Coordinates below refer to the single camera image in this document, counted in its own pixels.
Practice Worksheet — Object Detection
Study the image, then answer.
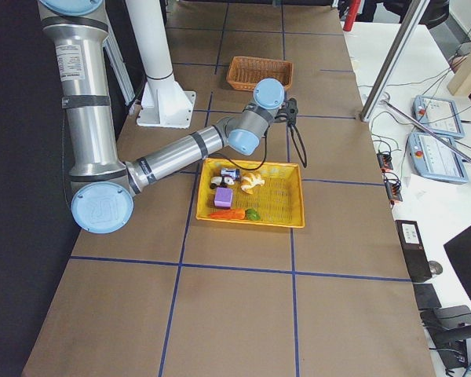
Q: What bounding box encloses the aluminium frame post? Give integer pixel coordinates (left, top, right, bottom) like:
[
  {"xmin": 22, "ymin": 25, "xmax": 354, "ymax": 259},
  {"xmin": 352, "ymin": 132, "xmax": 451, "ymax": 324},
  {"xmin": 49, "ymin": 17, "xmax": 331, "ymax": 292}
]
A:
[{"xmin": 360, "ymin": 0, "xmax": 430, "ymax": 123}]

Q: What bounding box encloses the black box device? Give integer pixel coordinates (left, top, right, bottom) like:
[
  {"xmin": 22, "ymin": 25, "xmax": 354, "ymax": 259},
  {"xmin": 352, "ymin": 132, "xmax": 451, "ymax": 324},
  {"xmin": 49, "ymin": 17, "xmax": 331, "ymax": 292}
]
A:
[{"xmin": 395, "ymin": 220, "xmax": 432, "ymax": 283}]

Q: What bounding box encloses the yellow plastic basket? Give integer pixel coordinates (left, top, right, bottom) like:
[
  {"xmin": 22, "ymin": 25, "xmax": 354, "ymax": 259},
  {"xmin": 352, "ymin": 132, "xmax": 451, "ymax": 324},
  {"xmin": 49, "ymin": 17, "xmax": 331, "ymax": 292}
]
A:
[{"xmin": 196, "ymin": 158, "xmax": 305, "ymax": 228}]

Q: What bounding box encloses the purple foam cube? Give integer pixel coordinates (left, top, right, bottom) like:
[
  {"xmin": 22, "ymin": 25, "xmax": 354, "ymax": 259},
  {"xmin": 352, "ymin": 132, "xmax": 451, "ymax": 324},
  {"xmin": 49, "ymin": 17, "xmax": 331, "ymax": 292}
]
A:
[{"xmin": 214, "ymin": 187, "xmax": 233, "ymax": 209}]

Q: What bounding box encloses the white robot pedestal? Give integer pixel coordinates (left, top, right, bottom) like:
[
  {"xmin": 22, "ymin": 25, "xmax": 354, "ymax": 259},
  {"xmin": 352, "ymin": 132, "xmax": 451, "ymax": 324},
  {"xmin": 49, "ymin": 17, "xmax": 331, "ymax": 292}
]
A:
[{"xmin": 126, "ymin": 0, "xmax": 196, "ymax": 129}]

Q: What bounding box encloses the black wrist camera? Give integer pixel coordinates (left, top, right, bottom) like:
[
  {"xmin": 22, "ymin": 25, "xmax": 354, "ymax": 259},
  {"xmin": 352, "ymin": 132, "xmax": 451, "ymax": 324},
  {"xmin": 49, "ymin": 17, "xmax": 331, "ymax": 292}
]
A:
[{"xmin": 285, "ymin": 98, "xmax": 298, "ymax": 127}]

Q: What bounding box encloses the toy carrot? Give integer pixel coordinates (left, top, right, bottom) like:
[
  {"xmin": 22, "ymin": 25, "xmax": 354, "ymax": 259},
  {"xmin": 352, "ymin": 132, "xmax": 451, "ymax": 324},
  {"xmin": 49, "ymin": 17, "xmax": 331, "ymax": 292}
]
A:
[{"xmin": 209, "ymin": 208, "xmax": 261, "ymax": 221}]

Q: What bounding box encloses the toy croissant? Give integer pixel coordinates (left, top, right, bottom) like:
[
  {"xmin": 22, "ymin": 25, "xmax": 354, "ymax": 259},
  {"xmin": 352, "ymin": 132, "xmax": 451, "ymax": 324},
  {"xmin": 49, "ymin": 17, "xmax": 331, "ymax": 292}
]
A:
[{"xmin": 240, "ymin": 171, "xmax": 265, "ymax": 195}]

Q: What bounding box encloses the teach pendant far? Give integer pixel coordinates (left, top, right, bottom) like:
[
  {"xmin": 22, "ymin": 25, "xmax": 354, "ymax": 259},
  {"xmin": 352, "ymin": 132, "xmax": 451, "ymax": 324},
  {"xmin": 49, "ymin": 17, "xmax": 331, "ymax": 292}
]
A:
[{"xmin": 413, "ymin": 95, "xmax": 465, "ymax": 139}]

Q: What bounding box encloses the teach pendant near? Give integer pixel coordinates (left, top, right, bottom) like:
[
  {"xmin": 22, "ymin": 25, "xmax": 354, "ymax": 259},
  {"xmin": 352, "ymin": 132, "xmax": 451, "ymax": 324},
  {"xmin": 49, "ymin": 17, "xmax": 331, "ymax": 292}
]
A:
[{"xmin": 407, "ymin": 132, "xmax": 469, "ymax": 185}]

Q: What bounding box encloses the toy panda figure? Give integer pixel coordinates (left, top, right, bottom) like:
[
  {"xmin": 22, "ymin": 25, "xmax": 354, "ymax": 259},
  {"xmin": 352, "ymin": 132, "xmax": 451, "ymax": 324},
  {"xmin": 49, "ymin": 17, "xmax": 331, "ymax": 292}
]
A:
[{"xmin": 210, "ymin": 176, "xmax": 235, "ymax": 189}]

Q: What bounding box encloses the brown wicker basket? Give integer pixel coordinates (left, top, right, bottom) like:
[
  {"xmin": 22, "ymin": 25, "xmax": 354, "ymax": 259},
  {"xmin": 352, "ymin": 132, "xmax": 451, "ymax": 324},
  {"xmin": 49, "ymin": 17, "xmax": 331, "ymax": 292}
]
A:
[{"xmin": 226, "ymin": 56, "xmax": 294, "ymax": 91}]

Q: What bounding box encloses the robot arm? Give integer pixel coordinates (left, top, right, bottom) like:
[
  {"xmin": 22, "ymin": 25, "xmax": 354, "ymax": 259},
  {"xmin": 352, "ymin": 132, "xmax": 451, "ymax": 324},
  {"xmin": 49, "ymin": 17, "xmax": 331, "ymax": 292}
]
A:
[{"xmin": 38, "ymin": 1, "xmax": 285, "ymax": 234}]

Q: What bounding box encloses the teach pendant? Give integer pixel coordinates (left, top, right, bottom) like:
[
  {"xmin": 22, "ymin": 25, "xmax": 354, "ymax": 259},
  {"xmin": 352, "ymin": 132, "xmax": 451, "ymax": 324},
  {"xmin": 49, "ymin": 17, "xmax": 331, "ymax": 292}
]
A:
[
  {"xmin": 413, "ymin": 95, "xmax": 465, "ymax": 139},
  {"xmin": 407, "ymin": 132, "xmax": 469, "ymax": 185}
]

